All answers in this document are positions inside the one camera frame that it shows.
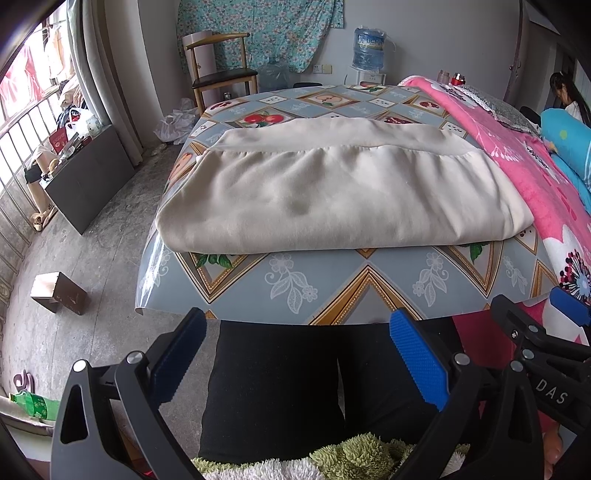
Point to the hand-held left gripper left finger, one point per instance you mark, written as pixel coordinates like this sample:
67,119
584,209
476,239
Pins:
180,355

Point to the grey curtain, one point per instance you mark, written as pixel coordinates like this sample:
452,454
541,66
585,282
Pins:
106,83

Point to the black bin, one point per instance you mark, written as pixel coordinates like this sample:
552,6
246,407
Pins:
308,85

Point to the blue bolster pillow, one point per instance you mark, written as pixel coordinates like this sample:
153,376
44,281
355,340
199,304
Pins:
568,138

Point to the red hanging clothes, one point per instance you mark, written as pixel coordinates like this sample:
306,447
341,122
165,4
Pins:
18,78

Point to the pink floral blanket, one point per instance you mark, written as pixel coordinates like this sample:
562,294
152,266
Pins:
521,166

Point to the teal floral wall cloth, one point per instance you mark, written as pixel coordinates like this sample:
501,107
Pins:
277,32

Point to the wooden chair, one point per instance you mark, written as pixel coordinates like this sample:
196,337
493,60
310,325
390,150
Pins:
224,78

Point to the fruit print tablecloth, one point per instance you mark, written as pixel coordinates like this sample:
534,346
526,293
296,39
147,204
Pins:
323,281

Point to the red box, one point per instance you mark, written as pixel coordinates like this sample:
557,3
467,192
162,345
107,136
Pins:
60,140

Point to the black chair back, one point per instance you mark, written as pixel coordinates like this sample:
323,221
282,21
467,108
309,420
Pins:
531,115

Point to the small wooden stool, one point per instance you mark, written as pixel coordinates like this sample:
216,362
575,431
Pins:
60,293

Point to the cream jacket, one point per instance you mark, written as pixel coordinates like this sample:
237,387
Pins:
323,198

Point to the white cylinder box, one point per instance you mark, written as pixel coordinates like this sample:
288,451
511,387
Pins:
201,53

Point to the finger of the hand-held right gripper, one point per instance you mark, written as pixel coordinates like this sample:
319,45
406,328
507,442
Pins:
572,307
515,321

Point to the balcony railing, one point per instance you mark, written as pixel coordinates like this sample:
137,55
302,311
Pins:
18,152

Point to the grey wall pipe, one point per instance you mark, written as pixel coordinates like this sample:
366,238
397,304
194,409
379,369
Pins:
518,50

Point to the empty clear water jug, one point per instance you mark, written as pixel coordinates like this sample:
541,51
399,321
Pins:
274,76

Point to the person's green fuzzy sweater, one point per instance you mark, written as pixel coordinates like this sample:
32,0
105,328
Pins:
351,457

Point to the glass jar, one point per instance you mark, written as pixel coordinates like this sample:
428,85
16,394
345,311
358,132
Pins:
443,77

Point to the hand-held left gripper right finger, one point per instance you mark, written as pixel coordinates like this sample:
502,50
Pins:
420,364

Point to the grey lace-trimmed pillow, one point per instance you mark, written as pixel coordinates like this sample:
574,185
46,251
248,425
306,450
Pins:
503,113

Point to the white plastic bag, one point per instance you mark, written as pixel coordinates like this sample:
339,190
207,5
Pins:
82,122

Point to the wall outlet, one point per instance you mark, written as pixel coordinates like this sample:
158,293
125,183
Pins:
322,69

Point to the clear plastic bag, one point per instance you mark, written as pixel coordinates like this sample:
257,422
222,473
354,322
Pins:
178,122

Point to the dark low cabinet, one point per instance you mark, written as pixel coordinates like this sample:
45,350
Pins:
92,180

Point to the white water dispenser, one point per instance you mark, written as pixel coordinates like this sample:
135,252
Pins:
367,77

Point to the blue water jug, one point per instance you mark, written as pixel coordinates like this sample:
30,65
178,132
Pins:
369,48

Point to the pink floor object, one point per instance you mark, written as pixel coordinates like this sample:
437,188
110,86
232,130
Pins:
22,381

